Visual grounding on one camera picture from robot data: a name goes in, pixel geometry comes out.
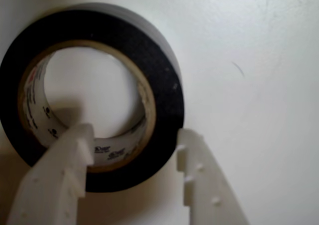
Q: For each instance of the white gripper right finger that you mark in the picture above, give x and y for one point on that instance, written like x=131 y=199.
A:
x=211 y=185

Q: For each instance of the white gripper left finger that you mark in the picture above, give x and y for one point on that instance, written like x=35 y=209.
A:
x=54 y=175

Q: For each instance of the black tape roll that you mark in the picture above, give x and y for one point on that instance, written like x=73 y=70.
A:
x=164 y=85

